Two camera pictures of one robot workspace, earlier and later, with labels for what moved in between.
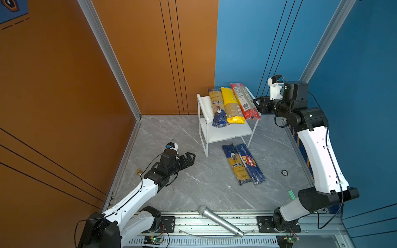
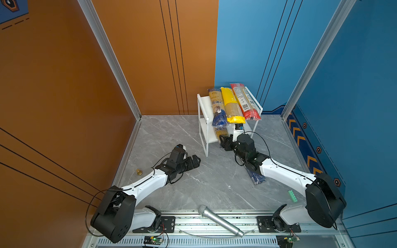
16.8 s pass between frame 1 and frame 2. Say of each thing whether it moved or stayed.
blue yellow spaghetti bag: moved
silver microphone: stayed
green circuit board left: stayed
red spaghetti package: stayed
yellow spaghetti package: stayed
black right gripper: moved
